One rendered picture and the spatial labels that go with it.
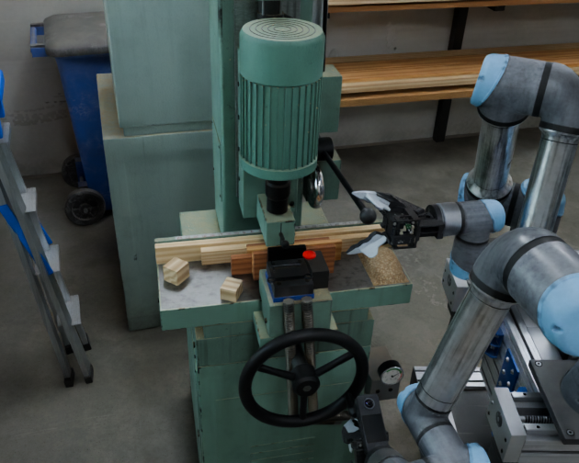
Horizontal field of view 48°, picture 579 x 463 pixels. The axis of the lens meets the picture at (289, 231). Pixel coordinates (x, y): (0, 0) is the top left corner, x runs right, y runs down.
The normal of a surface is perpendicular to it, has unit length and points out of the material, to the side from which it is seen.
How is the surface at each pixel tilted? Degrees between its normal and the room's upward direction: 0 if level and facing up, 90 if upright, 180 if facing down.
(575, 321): 85
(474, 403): 0
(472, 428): 0
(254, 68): 90
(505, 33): 90
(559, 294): 50
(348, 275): 0
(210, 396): 90
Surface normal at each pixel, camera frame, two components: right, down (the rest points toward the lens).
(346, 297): 0.21, 0.55
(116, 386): 0.04, -0.83
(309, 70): 0.62, 0.45
